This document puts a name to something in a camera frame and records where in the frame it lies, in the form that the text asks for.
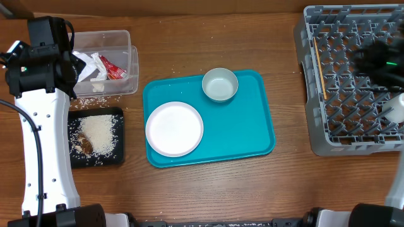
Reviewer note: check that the wooden chopstick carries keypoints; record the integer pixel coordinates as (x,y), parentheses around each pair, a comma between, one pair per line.
(320,69)

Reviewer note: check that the white rice pile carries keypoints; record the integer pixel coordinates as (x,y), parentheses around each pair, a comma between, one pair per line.
(99,132)

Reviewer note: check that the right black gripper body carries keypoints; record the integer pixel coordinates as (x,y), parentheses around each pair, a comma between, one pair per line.
(380,64)

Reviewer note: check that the black plastic tray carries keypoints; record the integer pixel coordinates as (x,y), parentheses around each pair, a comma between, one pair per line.
(116,157)

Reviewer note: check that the white napkin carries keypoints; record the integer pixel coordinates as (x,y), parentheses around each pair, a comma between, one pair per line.
(92,78)

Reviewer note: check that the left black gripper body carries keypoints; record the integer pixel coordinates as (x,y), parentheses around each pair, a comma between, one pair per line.
(79,64)

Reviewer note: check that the teal serving tray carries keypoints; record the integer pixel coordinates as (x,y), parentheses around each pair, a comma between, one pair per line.
(239,128)

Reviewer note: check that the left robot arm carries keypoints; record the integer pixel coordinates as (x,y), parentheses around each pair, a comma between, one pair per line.
(51,198)

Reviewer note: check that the scattered rice on table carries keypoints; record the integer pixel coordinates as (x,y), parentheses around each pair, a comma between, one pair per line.
(93,102)

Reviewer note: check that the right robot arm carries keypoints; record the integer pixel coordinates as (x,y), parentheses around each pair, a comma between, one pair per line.
(390,214)

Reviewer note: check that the white paper cup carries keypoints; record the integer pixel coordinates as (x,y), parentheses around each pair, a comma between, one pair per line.
(394,109)

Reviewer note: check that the brown food scrap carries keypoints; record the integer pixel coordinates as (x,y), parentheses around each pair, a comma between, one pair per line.
(85,145)

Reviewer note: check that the grey shallow bowl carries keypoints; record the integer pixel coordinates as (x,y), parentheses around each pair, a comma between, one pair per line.
(220,84)

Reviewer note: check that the clear plastic bin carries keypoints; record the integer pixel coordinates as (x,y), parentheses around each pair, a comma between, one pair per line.
(115,45)

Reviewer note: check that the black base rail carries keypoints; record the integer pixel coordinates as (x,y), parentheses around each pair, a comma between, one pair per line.
(277,222)

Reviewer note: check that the large white plate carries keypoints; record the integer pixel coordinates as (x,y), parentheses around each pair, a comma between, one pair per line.
(174,129)

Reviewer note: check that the grey dishwasher rack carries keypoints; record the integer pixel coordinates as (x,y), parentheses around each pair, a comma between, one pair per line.
(351,120)

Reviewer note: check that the red snack wrapper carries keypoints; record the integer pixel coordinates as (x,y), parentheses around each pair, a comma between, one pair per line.
(113,72)

